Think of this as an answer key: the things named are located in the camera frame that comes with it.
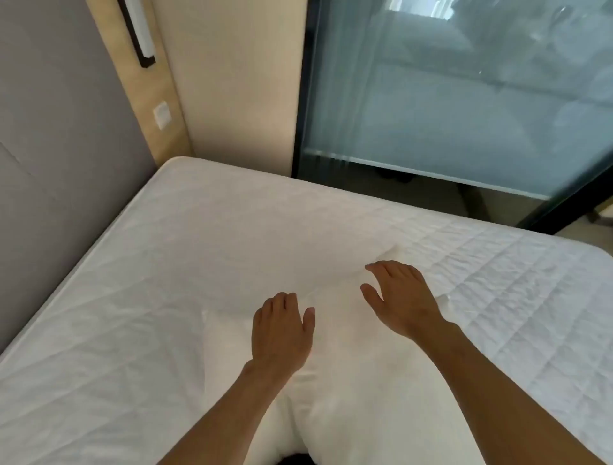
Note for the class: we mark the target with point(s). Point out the person's left hand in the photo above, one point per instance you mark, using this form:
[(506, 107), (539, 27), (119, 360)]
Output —
[(277, 335)]

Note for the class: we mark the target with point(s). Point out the person's left forearm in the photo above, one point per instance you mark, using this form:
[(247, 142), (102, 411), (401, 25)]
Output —
[(239, 421)]

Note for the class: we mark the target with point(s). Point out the white pillow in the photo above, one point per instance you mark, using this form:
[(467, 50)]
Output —
[(349, 364)]

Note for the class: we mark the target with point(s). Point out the grey upholstered headboard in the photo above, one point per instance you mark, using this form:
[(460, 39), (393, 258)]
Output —
[(57, 167)]

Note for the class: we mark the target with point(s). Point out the person's right hand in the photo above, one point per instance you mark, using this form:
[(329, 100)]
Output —
[(407, 306)]

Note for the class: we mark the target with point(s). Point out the person's right thumb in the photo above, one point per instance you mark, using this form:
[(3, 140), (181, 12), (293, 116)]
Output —
[(371, 293)]

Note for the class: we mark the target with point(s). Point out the black framed frosted glass partition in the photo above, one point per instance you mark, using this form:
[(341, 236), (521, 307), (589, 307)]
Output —
[(455, 96)]

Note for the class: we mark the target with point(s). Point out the person's left thumb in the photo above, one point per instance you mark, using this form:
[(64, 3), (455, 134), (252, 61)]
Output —
[(309, 320)]

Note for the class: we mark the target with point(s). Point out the person's right forearm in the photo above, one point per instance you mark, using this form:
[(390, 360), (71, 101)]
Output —
[(503, 397)]

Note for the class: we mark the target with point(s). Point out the light wooden wall panel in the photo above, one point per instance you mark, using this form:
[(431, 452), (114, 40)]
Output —
[(143, 86)]

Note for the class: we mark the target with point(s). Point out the white quilted mattress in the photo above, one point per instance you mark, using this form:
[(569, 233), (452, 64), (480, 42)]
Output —
[(143, 287)]

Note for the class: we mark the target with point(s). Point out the black framed wall lamp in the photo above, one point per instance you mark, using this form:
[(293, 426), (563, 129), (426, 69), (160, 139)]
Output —
[(139, 33)]

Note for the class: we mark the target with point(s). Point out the white wall switch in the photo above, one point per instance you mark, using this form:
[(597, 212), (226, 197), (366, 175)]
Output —
[(162, 115)]

